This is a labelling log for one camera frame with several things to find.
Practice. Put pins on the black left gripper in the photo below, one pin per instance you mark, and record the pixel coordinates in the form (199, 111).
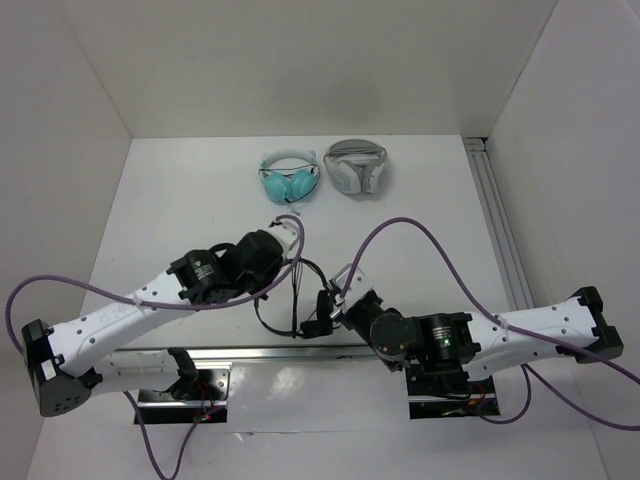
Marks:
(274, 270)

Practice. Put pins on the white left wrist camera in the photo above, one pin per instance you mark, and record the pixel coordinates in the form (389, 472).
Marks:
(287, 234)

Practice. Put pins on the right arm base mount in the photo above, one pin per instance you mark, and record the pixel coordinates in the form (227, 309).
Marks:
(449, 396)

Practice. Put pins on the white grey gaming headset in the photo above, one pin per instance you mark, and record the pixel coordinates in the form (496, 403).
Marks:
(355, 166)

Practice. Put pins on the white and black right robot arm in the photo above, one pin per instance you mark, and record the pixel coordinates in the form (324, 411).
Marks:
(452, 349)

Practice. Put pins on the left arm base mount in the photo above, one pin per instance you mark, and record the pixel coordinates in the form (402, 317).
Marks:
(199, 394)

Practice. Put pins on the aluminium side rail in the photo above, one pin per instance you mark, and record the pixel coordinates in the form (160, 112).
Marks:
(502, 238)

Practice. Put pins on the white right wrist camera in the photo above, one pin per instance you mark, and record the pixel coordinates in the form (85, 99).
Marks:
(348, 286)

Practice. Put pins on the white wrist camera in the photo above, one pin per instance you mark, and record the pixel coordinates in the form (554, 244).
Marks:
(287, 234)
(348, 286)

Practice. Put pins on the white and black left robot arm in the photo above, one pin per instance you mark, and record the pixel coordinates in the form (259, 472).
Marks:
(70, 362)

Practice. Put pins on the aluminium front rail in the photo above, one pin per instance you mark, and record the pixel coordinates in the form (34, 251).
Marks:
(313, 353)

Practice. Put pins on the teal cat-ear headphones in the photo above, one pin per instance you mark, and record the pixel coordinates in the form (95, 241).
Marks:
(289, 184)

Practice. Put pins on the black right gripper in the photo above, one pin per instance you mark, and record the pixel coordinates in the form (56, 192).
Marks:
(343, 317)

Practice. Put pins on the black on-ear headphones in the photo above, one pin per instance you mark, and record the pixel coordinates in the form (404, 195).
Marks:
(318, 324)

